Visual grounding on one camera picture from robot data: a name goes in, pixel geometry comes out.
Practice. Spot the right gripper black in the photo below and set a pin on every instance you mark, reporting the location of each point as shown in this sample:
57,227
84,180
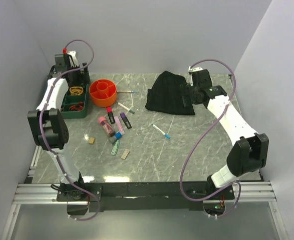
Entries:
185,88

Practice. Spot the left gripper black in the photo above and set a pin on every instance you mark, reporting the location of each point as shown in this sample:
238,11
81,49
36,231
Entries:
83,79

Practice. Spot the orange round pen holder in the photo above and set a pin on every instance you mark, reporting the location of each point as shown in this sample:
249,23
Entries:
103,93

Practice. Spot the green cap white marker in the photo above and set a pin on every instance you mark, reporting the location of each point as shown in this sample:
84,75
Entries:
126,108

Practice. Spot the blue tip thin pen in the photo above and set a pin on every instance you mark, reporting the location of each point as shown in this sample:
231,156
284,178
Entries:
127,91

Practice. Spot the purple cap black highlighter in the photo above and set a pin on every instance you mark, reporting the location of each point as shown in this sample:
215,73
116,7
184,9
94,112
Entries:
125,120

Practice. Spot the light pink highlighter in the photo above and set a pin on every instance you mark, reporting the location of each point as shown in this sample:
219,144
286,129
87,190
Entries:
119,125

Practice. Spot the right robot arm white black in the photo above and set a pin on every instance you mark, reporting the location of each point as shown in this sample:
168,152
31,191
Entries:
249,151

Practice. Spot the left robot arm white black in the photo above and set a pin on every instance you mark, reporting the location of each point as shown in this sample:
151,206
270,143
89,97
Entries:
47,123

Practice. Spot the black folded cloth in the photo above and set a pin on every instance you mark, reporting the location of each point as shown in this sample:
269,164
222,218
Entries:
165,95

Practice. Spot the yellow rubber band bundle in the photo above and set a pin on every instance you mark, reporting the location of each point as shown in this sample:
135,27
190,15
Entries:
76,91

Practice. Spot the green compartment tray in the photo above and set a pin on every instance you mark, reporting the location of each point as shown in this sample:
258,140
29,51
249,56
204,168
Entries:
75,101

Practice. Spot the blue cap white marker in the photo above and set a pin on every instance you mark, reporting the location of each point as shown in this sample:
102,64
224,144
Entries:
161,131

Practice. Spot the orange black band bundle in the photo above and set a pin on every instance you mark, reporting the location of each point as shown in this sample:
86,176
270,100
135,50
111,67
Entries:
77,107

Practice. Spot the blue cap glue stick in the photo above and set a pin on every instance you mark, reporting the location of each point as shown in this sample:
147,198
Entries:
115,137

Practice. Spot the long cork eraser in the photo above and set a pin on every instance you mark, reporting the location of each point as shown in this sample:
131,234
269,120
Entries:
125,154

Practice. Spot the small cork block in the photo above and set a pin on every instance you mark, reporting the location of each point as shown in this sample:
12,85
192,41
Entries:
91,140

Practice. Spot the pink cap clear tube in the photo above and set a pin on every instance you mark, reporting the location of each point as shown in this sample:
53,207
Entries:
106,126

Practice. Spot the mint green correction tape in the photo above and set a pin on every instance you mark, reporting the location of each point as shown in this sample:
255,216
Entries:
115,148

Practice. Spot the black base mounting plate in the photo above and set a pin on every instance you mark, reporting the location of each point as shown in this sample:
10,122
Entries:
118,196

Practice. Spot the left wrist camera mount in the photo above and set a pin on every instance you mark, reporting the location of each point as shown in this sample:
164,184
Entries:
72,56

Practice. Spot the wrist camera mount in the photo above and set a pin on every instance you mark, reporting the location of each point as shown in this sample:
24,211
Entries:
72,56
194,73

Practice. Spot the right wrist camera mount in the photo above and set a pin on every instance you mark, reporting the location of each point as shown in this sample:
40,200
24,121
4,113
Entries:
194,73

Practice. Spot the aluminium rail frame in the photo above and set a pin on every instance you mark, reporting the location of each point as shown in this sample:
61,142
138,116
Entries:
41,194

